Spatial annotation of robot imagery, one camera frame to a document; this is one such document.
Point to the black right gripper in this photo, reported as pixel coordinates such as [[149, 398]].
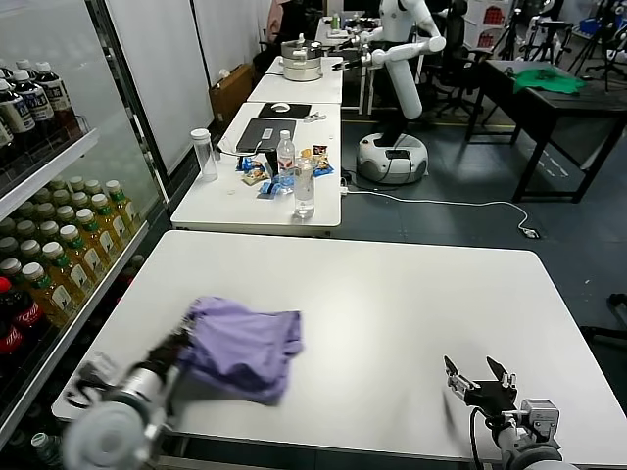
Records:
[[492, 395]]

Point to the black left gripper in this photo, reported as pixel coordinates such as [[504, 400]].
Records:
[[169, 352]]

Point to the purple t-shirt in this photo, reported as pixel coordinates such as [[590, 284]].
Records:
[[240, 343]]

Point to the yellow tea bottle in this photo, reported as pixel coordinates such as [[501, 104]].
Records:
[[45, 209], [98, 230], [122, 201], [7, 244], [83, 249], [11, 267], [77, 182], [61, 195], [49, 228], [110, 215], [25, 227], [81, 198], [49, 294], [65, 213], [68, 269], [93, 186], [30, 247]]

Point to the black chair base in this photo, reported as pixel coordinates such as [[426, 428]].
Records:
[[607, 333]]

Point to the red label cola bottle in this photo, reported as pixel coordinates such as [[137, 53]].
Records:
[[24, 313], [10, 338]]

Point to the white plug adapter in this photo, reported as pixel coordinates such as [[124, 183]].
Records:
[[530, 233]]

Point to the white rectangular table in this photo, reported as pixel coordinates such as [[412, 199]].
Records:
[[303, 93], [220, 205]]

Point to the green label water bottle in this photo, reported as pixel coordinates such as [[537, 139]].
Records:
[[44, 448]]

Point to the beige snack packet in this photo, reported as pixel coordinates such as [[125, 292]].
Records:
[[255, 176]]

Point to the clear tumbler white lid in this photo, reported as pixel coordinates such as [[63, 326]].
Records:
[[204, 156]]

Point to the clear plastic water bottle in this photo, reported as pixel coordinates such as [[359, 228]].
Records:
[[304, 191]]

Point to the white drink shelf rack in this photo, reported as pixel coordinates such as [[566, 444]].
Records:
[[49, 166]]

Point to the water bottle red label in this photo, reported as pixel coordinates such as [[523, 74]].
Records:
[[286, 156]]

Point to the dark grey laptop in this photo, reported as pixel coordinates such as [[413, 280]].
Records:
[[255, 134]]

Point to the white power strip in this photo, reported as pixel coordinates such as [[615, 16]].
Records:
[[344, 186]]

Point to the small white card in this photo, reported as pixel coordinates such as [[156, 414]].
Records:
[[268, 133]]

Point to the blue yellow snack packet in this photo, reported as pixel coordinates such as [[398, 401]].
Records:
[[322, 167]]

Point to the dark colourful snack packet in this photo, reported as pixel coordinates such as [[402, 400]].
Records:
[[320, 151]]

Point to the cardboard box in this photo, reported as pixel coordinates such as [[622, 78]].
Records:
[[230, 93]]

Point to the black mouse pad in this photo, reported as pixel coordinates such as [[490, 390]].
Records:
[[299, 110]]

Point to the small white grey gadget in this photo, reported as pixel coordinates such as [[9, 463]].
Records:
[[314, 117]]

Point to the dark tea bottle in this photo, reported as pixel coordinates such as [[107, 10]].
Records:
[[56, 98], [17, 117], [34, 105], [24, 65]]

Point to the black metal table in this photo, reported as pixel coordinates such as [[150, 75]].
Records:
[[578, 105]]

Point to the green cloth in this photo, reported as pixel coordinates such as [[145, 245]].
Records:
[[544, 80]]

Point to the white humanoid robot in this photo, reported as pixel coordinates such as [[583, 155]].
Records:
[[401, 83]]

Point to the steel steamer pot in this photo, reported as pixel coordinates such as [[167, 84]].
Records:
[[301, 68]]

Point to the black tripod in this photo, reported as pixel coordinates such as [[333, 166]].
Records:
[[595, 44], [509, 36]]

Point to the black office chair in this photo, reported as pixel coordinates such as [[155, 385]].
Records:
[[458, 29]]

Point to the pink cloth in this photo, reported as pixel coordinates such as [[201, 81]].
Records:
[[276, 19]]

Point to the white desk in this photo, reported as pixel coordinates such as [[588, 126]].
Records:
[[325, 34]]

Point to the small white robot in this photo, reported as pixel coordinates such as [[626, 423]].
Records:
[[539, 24]]

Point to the white shelf red boxes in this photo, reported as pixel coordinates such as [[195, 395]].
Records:
[[492, 17]]

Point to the blue plastic bin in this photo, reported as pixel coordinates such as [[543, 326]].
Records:
[[588, 27]]

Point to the small green bottle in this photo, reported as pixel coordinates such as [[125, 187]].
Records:
[[335, 22]]

